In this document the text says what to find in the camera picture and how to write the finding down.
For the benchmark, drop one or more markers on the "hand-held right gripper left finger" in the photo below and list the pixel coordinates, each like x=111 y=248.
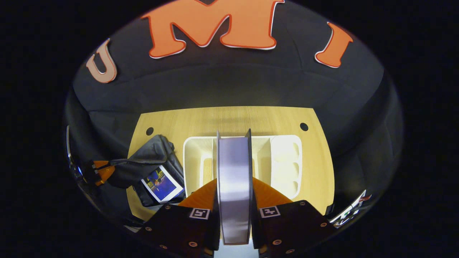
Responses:
x=179 y=229

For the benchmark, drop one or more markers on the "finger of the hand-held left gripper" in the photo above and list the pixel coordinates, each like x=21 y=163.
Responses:
x=104 y=165
x=104 y=176

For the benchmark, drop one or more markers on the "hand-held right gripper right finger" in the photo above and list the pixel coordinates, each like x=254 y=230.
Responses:
x=294 y=225

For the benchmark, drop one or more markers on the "grey schoolbag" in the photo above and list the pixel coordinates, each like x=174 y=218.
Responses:
x=150 y=157

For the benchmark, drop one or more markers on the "blue cover book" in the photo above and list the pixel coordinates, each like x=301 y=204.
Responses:
x=161 y=184

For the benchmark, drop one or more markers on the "white bookshelf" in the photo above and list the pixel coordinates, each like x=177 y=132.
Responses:
x=285 y=161

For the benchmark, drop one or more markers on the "portrait cover book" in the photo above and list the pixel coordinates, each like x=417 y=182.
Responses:
x=235 y=179

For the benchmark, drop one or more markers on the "black backdrop cloth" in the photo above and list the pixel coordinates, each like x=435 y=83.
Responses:
x=229 y=79

